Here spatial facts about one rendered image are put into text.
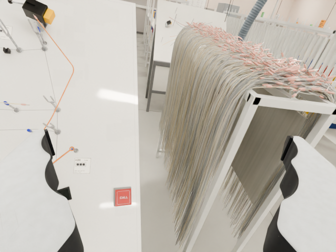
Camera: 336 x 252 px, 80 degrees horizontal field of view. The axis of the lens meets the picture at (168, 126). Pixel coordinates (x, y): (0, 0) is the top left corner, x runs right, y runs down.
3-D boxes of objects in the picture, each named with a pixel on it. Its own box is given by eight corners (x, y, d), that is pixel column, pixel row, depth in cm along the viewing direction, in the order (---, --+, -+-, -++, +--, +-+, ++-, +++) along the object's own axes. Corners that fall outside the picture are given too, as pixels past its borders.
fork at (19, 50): (22, 53, 65) (3, 25, 52) (16, 52, 65) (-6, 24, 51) (22, 47, 65) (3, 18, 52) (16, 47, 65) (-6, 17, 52)
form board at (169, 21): (210, 118, 368) (244, 17, 283) (146, 111, 345) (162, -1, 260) (200, 101, 429) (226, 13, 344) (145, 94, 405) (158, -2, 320)
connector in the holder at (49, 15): (49, 13, 64) (47, 7, 62) (55, 16, 65) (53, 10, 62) (44, 22, 63) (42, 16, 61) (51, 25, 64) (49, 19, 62)
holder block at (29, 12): (18, 8, 67) (7, -14, 59) (54, 23, 70) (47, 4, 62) (12, 19, 66) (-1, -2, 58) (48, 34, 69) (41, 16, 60)
